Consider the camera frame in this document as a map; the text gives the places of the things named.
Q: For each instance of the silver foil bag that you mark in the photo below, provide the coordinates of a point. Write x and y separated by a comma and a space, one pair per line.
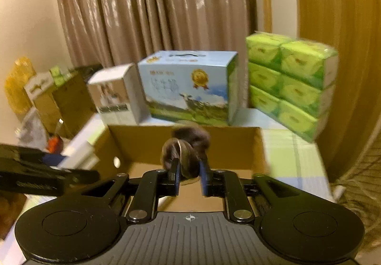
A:
31, 129

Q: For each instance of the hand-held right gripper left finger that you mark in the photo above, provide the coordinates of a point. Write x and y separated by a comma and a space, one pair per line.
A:
175, 177

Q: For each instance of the dark brown fuzzy sock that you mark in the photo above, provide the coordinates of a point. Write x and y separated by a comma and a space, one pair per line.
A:
186, 150

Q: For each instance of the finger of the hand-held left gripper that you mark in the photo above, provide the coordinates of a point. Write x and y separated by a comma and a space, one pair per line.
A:
53, 158
83, 176

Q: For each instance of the small white product box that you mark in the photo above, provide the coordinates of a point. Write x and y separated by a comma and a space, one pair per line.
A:
119, 95

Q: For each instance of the plain brown cardboard box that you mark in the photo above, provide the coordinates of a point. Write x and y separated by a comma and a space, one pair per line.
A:
74, 98

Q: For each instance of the green tissue multipack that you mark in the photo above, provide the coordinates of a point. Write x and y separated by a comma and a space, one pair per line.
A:
285, 83

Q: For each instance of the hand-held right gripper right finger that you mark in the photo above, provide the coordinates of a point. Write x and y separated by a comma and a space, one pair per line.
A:
203, 177

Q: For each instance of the blue milk carton box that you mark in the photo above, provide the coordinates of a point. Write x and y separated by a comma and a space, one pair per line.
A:
184, 89

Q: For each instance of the wooden stick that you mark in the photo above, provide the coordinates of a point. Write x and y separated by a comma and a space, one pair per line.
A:
267, 12

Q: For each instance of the orange packet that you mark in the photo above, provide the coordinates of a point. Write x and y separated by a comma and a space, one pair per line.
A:
56, 144

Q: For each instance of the small green tissue pack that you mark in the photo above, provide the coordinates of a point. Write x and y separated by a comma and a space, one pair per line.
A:
59, 74

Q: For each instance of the yellow plastic bag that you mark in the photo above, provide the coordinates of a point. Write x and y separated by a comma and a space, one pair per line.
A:
19, 86

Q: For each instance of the wooden door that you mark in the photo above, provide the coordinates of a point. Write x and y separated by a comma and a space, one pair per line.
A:
339, 59

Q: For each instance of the brown wicker basket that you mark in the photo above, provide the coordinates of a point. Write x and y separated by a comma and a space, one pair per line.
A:
357, 193

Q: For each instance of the beige pleated curtain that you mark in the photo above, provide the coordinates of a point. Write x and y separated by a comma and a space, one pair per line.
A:
154, 3

